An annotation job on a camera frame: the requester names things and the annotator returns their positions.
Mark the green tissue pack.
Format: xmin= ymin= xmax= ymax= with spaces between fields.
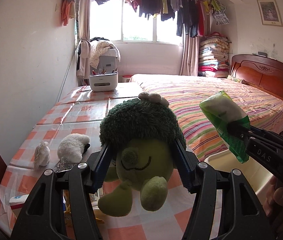
xmin=199 ymin=90 xmax=250 ymax=164

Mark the silver blister pack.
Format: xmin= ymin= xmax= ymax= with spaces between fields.
xmin=53 ymin=157 xmax=76 ymax=173

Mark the white plush toy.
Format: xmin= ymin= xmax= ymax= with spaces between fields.
xmin=57 ymin=133 xmax=90 ymax=163

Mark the green broccoli plush toy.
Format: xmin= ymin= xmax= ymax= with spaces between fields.
xmin=98 ymin=92 xmax=186 ymax=217

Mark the white red medicine box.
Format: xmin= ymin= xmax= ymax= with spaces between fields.
xmin=9 ymin=194 xmax=29 ymax=210

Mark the person right hand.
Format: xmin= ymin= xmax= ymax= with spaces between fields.
xmin=263 ymin=176 xmax=283 ymax=217

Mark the cream plastic bin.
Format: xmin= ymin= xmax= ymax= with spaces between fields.
xmin=204 ymin=150 xmax=273 ymax=204

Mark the striped bed cover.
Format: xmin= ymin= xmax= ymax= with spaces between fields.
xmin=131 ymin=74 xmax=283 ymax=160

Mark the wooden headboard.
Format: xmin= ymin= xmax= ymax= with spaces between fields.
xmin=231 ymin=54 xmax=283 ymax=101

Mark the stack of folded quilts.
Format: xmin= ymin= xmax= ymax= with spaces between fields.
xmin=198 ymin=32 xmax=230 ymax=78

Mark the checkered plastic tablecloth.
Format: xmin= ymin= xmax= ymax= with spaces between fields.
xmin=0 ymin=82 xmax=222 ymax=240

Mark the right pink curtain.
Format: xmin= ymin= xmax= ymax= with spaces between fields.
xmin=179 ymin=35 xmax=200 ymax=76

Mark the pink curtain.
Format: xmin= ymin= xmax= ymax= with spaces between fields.
xmin=77 ymin=0 xmax=93 ymax=43
xmin=179 ymin=35 xmax=200 ymax=76

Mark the white pen holder box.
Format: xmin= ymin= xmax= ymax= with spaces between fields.
xmin=89 ymin=72 xmax=118 ymax=92

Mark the framed picture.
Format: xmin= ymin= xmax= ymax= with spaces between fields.
xmin=257 ymin=0 xmax=283 ymax=27

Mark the grey air cooler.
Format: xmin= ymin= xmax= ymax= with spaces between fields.
xmin=96 ymin=49 xmax=119 ymax=74

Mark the floral cloth on cooler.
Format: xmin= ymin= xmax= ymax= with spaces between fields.
xmin=89 ymin=40 xmax=121 ymax=69

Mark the hanging clothes row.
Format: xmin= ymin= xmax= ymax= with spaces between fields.
xmin=94 ymin=0 xmax=230 ymax=38

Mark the left pink curtain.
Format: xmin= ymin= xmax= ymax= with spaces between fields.
xmin=77 ymin=0 xmax=93 ymax=43

